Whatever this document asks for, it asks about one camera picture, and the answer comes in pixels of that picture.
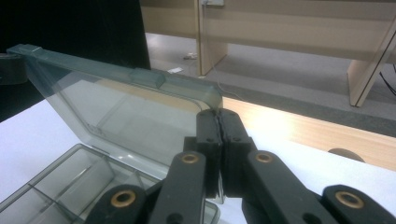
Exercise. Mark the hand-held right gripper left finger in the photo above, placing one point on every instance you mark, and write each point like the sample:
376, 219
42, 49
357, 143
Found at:
208, 127

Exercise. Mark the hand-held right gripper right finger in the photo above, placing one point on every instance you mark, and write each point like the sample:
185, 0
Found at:
233, 130

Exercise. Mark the grey transparent compartment box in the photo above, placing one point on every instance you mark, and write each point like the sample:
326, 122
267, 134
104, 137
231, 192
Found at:
124, 109

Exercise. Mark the white paper slip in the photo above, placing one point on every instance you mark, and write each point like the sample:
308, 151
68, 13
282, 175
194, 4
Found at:
175, 70

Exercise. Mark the small white floor object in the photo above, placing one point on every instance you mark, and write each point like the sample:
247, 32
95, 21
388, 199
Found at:
190, 56

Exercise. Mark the light wooden table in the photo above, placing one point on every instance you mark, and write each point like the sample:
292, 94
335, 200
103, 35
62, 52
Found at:
311, 133

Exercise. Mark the black curtain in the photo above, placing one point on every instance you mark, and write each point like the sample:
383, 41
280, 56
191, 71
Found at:
77, 25

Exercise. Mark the long wooden desk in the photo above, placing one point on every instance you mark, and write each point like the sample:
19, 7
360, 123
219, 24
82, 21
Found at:
280, 31

